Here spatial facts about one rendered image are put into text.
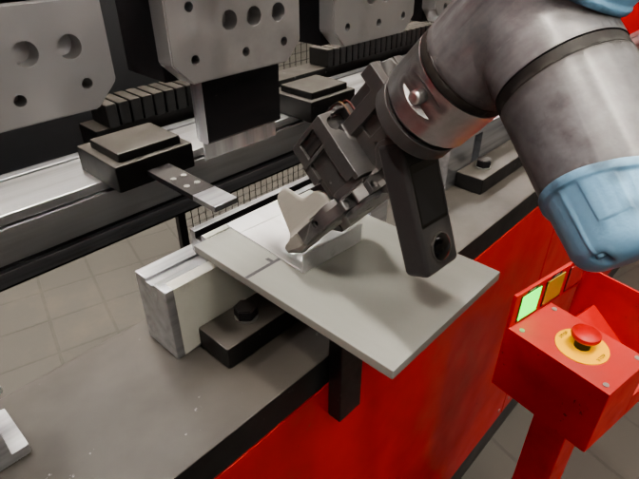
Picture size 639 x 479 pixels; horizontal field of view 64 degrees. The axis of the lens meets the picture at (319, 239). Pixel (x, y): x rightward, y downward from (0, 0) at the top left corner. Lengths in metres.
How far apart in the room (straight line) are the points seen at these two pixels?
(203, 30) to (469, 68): 0.24
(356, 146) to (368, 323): 0.15
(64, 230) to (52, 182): 0.07
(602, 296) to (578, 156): 0.69
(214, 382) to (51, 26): 0.37
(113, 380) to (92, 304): 1.61
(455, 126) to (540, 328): 0.53
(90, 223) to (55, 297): 1.54
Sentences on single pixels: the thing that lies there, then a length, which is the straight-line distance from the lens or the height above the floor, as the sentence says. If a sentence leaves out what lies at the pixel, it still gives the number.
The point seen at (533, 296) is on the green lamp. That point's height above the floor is 0.82.
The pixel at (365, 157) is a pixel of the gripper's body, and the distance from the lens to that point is 0.43.
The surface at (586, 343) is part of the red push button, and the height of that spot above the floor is 0.80.
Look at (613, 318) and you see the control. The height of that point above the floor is 0.74.
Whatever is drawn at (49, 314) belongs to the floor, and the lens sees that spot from 2.24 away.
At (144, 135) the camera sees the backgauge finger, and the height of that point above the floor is 1.03.
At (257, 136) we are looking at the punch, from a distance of 0.60.
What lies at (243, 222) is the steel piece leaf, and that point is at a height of 1.00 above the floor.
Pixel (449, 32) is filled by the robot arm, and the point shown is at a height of 1.24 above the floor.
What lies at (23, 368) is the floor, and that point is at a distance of 2.05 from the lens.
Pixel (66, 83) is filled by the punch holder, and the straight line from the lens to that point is 0.43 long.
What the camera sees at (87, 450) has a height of 0.87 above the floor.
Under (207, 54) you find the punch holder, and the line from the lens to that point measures 0.48.
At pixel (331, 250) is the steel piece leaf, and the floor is 1.01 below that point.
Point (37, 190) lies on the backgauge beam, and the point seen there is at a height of 0.98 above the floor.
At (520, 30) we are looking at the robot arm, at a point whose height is 1.25.
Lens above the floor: 1.30
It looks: 33 degrees down
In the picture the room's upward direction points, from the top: straight up
